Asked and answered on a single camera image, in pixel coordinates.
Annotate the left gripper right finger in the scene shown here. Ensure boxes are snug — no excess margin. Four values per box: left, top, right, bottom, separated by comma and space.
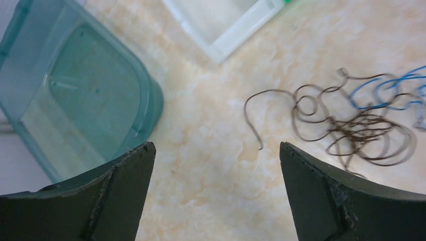
279, 142, 425, 240

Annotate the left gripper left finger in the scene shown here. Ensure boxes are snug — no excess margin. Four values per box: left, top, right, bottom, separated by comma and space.
1, 142, 156, 240

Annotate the brown cable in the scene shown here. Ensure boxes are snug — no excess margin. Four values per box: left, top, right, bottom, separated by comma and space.
243, 67, 423, 179

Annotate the blue cable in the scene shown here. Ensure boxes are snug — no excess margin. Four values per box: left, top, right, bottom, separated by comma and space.
349, 65, 426, 131

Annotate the teal transparent plastic tray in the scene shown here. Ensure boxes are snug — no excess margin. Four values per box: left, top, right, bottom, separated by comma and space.
1, 1, 164, 183

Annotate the white plastic bin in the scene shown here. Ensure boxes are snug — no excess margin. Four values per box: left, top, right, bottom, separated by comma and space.
163, 0, 288, 63

